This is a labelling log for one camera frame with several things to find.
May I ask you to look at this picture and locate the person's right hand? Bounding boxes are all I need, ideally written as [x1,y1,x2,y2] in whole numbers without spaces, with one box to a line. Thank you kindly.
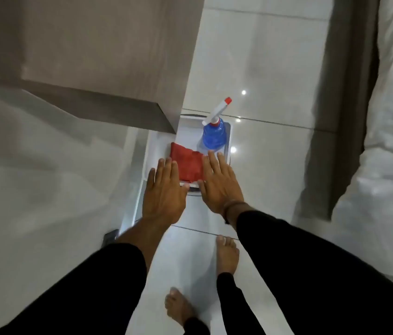
[197,151,245,215]

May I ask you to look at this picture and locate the person's left hand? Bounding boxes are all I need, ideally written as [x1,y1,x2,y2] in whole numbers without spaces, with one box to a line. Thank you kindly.
[142,157,190,227]

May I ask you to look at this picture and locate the person's right forearm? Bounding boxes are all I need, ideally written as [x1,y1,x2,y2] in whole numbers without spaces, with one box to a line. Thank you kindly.
[225,203,393,335]

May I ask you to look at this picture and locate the person's left forearm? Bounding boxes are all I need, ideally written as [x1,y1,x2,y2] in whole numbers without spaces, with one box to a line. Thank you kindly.
[0,217,171,335]

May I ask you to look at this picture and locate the red folded cloth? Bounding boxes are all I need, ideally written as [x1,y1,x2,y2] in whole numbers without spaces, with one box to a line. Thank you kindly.
[169,142,206,184]

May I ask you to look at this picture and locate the blue spray bottle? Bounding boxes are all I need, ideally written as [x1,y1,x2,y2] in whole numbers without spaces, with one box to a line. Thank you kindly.
[201,97,233,151]

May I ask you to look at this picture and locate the brown thread wristband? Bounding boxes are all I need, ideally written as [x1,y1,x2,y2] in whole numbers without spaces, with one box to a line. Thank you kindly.
[222,200,250,224]

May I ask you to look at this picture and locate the white plastic tray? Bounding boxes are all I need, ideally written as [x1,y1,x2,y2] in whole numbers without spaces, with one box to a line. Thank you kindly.
[142,114,233,196]

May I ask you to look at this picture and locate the person's right foot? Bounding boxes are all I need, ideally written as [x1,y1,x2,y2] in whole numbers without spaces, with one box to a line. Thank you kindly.
[215,235,240,276]

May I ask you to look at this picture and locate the person's foot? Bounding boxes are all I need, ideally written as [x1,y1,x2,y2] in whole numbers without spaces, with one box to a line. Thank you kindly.
[215,235,240,276]
[164,287,198,328]

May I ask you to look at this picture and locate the small dark grey block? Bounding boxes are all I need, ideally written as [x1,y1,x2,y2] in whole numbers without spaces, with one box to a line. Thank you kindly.
[102,229,119,248]

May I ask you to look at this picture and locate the person's left foot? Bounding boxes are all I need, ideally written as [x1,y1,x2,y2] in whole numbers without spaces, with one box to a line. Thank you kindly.
[164,287,198,328]

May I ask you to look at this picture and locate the person's right leg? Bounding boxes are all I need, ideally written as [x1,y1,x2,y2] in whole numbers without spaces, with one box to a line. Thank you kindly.
[216,272,267,335]

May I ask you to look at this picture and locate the person's leg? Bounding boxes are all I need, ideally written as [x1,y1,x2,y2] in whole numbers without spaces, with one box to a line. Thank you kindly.
[216,272,267,335]
[183,317,212,335]

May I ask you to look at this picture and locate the brown wooden cabinet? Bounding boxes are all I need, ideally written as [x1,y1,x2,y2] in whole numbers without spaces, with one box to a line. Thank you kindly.
[0,0,206,135]

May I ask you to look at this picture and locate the person's left leg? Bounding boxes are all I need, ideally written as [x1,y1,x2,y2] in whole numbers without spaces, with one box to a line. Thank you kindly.
[183,317,212,335]

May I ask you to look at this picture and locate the white bed sheet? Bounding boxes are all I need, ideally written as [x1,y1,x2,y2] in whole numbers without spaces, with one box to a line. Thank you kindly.
[293,0,393,286]

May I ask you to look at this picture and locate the brown bed frame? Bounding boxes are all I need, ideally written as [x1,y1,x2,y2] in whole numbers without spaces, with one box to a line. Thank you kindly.
[292,0,382,221]

